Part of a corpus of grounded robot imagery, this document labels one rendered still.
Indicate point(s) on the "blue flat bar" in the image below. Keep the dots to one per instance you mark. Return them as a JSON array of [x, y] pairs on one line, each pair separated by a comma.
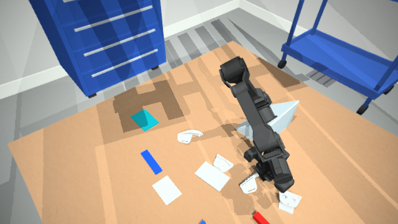
[[151, 162]]

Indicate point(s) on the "cyan flat rectangular plate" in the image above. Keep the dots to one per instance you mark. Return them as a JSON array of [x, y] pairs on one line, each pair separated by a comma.
[[144, 119]]

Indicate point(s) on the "red cube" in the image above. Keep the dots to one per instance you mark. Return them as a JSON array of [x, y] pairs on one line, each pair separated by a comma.
[[260, 219]]

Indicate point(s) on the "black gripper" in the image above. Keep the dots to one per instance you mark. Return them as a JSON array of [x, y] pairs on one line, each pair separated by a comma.
[[264, 171]]

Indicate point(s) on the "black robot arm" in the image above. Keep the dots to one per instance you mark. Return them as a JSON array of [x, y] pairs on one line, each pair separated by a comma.
[[255, 104]]

